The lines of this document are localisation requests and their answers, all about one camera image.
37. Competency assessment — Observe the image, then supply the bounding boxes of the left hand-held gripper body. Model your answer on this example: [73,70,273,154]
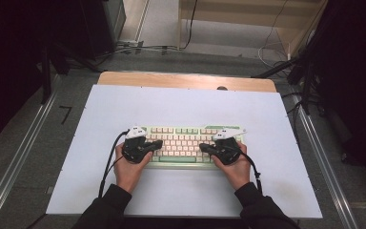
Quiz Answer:
[122,126,148,164]

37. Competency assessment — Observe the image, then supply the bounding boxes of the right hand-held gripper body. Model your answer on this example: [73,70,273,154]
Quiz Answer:
[212,128,247,166]

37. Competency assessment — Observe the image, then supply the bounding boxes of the green and pink keyboard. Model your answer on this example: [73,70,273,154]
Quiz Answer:
[138,124,248,170]

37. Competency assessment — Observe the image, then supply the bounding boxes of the person's right hand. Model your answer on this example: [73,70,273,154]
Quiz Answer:
[211,142,252,191]

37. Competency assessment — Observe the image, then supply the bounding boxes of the person's left hand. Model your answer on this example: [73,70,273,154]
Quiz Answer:
[113,142,153,195]

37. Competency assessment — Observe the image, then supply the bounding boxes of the white board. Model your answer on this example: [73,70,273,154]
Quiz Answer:
[46,84,324,219]

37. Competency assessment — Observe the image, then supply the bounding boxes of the wooden table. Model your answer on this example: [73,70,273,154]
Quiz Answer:
[97,71,278,94]

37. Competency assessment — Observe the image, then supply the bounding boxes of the person's dark clothing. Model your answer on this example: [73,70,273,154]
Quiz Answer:
[120,217,246,229]

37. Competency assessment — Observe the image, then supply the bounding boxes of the black stand legs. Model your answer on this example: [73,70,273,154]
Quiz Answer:
[251,56,317,116]

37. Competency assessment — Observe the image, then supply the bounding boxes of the black metal stand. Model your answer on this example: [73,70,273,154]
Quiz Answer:
[39,44,53,105]

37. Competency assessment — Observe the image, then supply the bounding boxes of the black cabinet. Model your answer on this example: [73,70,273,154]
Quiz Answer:
[79,0,128,61]

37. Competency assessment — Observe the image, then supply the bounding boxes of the light wooden shelf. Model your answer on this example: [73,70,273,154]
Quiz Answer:
[176,0,329,59]

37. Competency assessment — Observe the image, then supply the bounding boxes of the dark curtain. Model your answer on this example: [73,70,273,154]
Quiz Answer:
[309,0,366,192]
[0,0,87,152]

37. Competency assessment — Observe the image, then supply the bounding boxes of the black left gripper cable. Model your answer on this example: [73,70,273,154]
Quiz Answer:
[98,129,131,198]

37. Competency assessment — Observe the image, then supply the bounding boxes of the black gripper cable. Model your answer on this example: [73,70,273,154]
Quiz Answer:
[232,146,263,196]
[98,129,131,198]

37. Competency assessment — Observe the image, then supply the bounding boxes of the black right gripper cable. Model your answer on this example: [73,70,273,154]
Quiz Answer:
[232,146,263,196]

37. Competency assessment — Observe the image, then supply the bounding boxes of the bundle of floor cables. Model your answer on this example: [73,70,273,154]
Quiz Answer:
[94,39,181,63]

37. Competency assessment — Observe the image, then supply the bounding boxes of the metal floor rail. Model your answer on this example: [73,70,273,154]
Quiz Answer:
[290,94,360,229]
[0,92,59,229]

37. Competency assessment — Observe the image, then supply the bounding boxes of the white cable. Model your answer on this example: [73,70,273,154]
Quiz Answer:
[256,0,293,70]

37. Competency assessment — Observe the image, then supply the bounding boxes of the black hanging cable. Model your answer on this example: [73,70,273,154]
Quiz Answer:
[183,0,199,51]

